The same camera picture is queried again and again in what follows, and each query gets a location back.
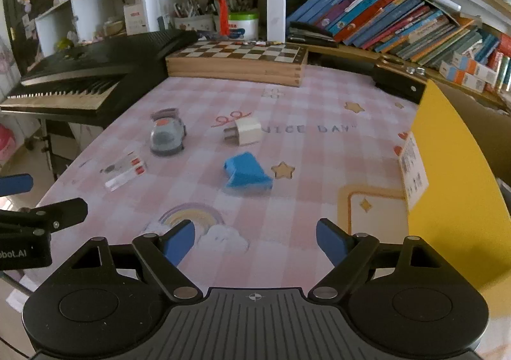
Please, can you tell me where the white power adapter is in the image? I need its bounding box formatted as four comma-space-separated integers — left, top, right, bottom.
224, 117, 263, 146

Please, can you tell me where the dark brown wooden case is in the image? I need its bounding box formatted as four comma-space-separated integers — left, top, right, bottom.
308, 51, 427, 105

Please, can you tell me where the grey toy car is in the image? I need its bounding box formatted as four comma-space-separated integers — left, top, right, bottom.
150, 107, 186, 157

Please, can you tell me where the yellow cardboard box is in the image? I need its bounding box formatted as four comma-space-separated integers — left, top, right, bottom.
398, 80, 510, 299

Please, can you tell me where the wooden chess board box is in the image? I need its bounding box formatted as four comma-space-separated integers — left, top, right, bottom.
166, 41, 308, 87

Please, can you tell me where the blue plastic block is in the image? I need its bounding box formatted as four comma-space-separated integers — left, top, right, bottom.
224, 151, 273, 189

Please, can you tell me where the pink checkered tablecloth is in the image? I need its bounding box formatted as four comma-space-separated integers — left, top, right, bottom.
35, 64, 511, 360

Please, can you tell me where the row of leaning books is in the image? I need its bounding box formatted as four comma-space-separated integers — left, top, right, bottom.
286, 0, 510, 92

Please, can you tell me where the black electronic keyboard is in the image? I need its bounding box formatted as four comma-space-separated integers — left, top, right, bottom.
1, 29, 198, 128

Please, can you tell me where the white green lidded tub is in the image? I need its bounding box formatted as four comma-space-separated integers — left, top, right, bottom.
229, 11, 259, 41

